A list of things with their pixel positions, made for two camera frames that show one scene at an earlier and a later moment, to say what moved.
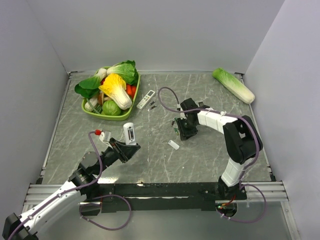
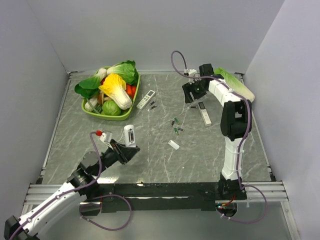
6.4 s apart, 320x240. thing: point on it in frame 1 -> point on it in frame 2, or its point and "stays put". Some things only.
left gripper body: x=116 y=149 stays put
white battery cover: x=173 y=144 stays put
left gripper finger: x=129 y=151 stays put
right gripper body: x=186 y=128 -> x=196 y=89
